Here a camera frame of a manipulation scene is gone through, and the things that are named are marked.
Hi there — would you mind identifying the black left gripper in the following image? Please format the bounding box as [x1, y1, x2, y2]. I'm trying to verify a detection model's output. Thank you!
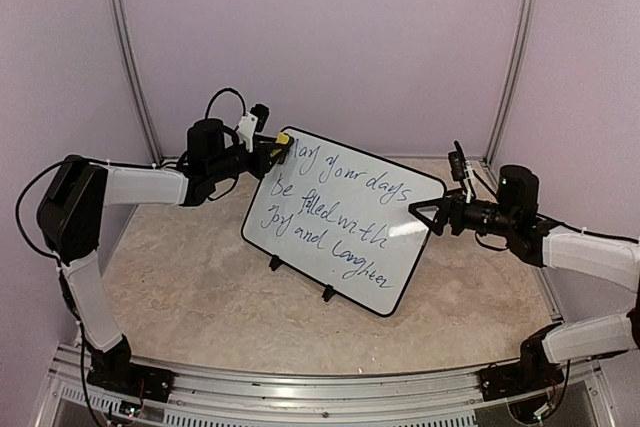
[208, 136, 288, 182]

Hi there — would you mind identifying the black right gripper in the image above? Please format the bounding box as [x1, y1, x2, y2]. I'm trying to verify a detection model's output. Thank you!
[409, 187, 517, 237]

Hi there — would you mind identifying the yellow black whiteboard eraser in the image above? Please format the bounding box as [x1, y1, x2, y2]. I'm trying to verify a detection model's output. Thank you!
[274, 132, 294, 152]

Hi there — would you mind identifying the white whiteboard with black frame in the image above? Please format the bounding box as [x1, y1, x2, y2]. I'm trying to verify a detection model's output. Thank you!
[241, 127, 446, 317]

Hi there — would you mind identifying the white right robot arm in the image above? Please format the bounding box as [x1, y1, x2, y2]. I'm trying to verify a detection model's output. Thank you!
[242, 141, 639, 317]

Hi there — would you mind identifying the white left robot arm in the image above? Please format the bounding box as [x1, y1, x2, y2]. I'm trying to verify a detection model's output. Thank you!
[36, 113, 293, 352]

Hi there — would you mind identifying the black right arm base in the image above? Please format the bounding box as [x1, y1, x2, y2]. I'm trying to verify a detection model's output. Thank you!
[478, 336, 570, 426]

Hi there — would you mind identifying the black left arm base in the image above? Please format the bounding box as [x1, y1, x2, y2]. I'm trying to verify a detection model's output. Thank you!
[82, 336, 176, 403]

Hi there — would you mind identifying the black whiteboard stand foot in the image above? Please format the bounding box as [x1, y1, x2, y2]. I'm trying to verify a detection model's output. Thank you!
[322, 285, 336, 303]
[269, 255, 282, 272]

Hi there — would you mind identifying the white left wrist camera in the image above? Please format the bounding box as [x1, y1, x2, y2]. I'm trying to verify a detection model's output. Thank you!
[236, 103, 270, 153]

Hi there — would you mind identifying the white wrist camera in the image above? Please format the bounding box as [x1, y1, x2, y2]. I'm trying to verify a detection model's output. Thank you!
[236, 103, 270, 153]
[448, 140, 476, 203]

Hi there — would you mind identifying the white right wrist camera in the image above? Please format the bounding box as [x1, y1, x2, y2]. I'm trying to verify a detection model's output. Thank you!
[448, 140, 476, 203]

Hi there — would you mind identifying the black left camera cable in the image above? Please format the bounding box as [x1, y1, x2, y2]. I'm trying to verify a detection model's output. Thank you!
[205, 87, 249, 123]

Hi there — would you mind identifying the aluminium front rail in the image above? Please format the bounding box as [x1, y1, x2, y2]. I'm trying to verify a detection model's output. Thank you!
[29, 345, 618, 426]

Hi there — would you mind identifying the aluminium corner post left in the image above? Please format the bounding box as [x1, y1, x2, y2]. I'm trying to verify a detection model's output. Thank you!
[108, 0, 163, 164]

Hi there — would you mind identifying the aluminium corner post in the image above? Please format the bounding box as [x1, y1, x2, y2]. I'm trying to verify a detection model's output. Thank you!
[108, 0, 163, 164]
[483, 0, 536, 167]

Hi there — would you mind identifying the aluminium corner post right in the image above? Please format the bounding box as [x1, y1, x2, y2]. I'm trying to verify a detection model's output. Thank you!
[483, 0, 536, 167]

